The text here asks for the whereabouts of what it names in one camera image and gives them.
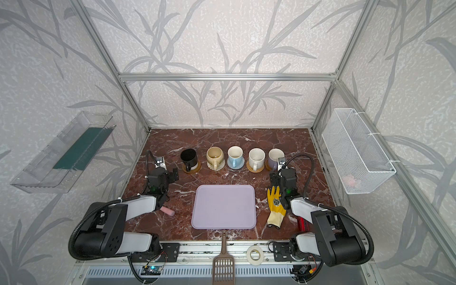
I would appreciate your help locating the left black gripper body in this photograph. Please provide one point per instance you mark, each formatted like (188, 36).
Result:
(165, 175)

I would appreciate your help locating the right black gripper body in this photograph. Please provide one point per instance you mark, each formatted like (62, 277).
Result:
(278, 178)

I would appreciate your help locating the amber brown coaster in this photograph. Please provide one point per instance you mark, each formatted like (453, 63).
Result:
(192, 170)

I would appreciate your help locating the white mug lavender handle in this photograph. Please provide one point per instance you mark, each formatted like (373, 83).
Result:
(273, 158)

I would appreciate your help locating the white mug cream handle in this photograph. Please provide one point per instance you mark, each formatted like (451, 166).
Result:
(256, 157)

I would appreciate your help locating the black mug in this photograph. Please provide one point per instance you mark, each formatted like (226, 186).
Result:
(189, 157)

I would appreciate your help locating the white mug blue handle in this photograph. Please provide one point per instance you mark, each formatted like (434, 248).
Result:
(235, 152)

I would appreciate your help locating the beige mug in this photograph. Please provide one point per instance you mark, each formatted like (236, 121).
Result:
(215, 158)

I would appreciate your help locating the tan wicker coaster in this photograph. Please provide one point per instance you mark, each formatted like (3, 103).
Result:
(254, 170)

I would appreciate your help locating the grey round coaster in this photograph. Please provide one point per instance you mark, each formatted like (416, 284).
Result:
(236, 164)

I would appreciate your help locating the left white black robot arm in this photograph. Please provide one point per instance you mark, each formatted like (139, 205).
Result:
(101, 233)

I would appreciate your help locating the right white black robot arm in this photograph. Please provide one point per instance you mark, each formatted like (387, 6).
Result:
(335, 237)

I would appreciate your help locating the yellow work glove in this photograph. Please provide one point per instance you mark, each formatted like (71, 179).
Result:
(277, 211)

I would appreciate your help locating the pink cylinder piece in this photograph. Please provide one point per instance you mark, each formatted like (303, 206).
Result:
(167, 211)

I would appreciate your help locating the red black tool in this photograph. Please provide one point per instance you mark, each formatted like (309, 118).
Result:
(302, 224)

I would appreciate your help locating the lavender plastic tray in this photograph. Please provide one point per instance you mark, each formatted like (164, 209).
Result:
(224, 207)

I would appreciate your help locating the green flat sheet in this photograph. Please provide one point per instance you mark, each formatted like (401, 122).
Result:
(84, 149)

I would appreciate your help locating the white tape roll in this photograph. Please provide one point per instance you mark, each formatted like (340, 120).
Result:
(255, 255)

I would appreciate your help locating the left electronics board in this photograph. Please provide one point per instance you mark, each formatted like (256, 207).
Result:
(151, 270)

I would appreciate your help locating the electronics board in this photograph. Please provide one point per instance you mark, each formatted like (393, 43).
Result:
(303, 270)
(151, 270)

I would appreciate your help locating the right electronics board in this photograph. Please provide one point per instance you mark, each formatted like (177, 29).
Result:
(303, 270)

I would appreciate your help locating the brown slotted scoop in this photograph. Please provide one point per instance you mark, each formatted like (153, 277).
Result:
(223, 272)

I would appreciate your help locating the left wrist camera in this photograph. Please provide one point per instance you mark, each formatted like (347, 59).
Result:
(160, 162)

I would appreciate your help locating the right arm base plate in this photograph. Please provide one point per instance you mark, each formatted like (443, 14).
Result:
(281, 251)

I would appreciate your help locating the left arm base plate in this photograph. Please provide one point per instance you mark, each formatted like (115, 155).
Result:
(163, 252)

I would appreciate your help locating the white wire basket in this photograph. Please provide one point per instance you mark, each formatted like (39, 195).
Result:
(360, 161)

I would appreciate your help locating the clear plastic wall bin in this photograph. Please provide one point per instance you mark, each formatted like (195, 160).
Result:
(40, 177)

